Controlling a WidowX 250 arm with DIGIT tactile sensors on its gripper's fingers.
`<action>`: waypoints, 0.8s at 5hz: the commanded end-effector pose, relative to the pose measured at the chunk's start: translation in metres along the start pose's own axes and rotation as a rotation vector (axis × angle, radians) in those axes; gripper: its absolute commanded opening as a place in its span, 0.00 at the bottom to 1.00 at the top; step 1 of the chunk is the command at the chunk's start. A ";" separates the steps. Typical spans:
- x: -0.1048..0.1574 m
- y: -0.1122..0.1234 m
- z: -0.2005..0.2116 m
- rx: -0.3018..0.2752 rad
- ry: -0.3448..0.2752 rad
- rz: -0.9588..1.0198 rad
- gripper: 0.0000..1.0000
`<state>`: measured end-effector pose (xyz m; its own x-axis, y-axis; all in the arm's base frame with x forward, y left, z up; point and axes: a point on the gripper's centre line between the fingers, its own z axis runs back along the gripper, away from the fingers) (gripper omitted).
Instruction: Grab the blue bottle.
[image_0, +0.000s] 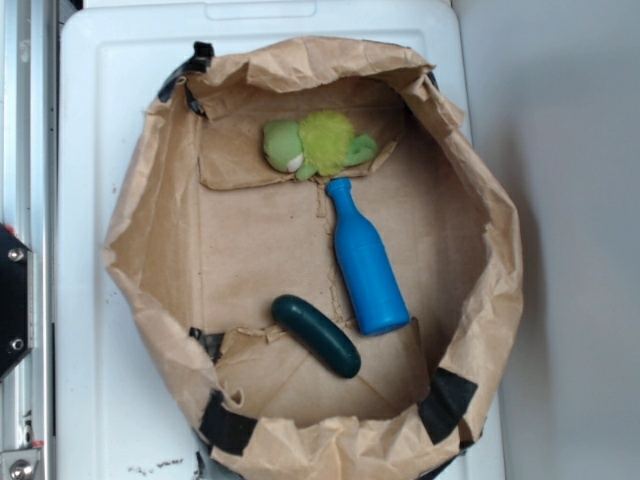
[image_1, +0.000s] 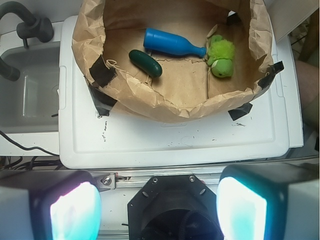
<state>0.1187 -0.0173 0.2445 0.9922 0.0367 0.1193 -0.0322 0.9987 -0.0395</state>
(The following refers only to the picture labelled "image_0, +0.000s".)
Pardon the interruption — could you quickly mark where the blue plastic bottle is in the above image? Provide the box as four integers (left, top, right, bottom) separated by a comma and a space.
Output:
326, 178, 410, 336

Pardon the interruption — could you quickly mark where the dark green toy cucumber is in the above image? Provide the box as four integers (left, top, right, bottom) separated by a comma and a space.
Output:
271, 294, 362, 379

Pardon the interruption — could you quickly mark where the green plush frog toy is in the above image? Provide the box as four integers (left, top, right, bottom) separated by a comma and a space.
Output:
262, 110, 377, 181

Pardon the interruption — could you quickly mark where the brown paper-lined bin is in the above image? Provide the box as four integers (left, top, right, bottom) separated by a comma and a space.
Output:
104, 36, 523, 479

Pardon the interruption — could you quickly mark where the white plastic lid platform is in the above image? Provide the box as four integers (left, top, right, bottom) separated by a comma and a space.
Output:
52, 0, 507, 480

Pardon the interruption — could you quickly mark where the black mounting plate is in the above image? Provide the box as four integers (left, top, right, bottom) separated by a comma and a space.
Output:
0, 224, 33, 381

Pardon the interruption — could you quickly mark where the aluminium frame rail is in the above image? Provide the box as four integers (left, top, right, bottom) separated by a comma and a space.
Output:
1, 1, 58, 479

